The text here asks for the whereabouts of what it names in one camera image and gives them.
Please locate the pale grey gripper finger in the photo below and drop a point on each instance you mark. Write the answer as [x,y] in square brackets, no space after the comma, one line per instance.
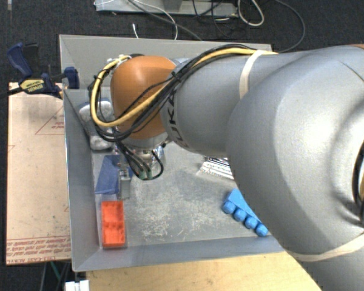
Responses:
[124,189]

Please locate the dark blue flat block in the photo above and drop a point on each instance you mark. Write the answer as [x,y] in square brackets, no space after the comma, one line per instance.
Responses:
[107,177]

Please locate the orange toy brick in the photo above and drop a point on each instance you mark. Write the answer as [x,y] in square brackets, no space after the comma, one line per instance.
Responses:
[113,223]

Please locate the clear plastic bottle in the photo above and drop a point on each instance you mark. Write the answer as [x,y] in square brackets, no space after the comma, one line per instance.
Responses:
[92,132]

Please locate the grey metal bin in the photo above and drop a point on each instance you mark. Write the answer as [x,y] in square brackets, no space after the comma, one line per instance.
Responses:
[176,211]

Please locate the clear shiny plastic packet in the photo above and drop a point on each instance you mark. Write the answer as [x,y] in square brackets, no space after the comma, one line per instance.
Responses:
[215,169]

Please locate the brown cardboard board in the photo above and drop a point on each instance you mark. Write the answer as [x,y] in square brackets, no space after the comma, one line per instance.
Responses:
[36,177]

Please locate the light blue toy brick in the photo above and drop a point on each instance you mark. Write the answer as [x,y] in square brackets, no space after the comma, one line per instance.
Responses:
[241,206]

